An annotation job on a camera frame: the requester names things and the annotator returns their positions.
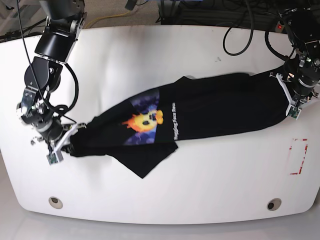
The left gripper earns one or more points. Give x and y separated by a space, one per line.
301 75

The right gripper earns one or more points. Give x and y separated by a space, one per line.
35 110

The black T-shirt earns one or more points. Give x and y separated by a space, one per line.
144 129

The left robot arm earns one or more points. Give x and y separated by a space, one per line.
303 31

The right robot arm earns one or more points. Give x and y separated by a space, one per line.
65 20

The red tape rectangle marking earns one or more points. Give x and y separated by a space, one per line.
297 155

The left table grommet hole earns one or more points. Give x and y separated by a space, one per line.
55 203

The table grommet hole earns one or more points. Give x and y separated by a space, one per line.
274 204
55 203

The right table grommet hole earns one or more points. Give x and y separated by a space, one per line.
274 204

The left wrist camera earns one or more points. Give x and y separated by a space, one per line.
294 112

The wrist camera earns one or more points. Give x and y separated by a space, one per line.
54 157
294 112

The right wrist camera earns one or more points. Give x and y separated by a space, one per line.
54 157

